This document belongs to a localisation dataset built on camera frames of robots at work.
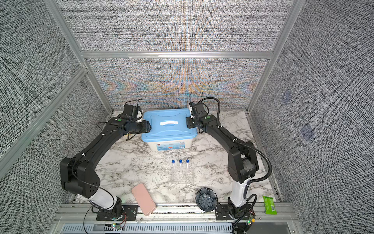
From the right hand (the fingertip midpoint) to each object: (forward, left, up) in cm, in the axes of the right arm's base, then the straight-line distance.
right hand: (190, 120), depth 92 cm
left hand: (-7, +26, +2) cm, 27 cm away
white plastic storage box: (-13, +17, -9) cm, 23 cm away
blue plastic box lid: (-5, +14, +2) cm, 15 cm away
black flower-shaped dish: (-42, -8, -16) cm, 45 cm away
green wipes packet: (-45, -40, -17) cm, 62 cm away
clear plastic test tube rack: (-29, +5, -17) cm, 34 cm away
